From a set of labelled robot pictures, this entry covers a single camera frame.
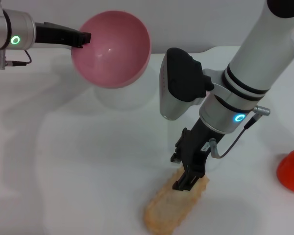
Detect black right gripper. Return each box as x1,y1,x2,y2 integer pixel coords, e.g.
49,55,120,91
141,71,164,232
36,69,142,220
170,119,226,193

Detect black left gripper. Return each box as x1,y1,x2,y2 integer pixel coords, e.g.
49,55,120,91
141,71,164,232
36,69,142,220
34,22,92,49

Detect pink bowl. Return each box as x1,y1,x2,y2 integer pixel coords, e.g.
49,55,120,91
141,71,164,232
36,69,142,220
71,10,152,89

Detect orange striped bread loaf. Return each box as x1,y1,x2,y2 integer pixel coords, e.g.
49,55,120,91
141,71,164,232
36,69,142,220
143,168,210,235

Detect red bun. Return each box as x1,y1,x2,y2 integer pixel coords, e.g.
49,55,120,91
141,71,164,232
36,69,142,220
276,149,294,195

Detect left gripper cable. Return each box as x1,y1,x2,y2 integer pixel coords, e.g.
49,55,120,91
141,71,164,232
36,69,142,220
4,50,33,67

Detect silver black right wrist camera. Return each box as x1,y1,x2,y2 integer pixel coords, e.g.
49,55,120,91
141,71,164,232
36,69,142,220
159,47,214,121

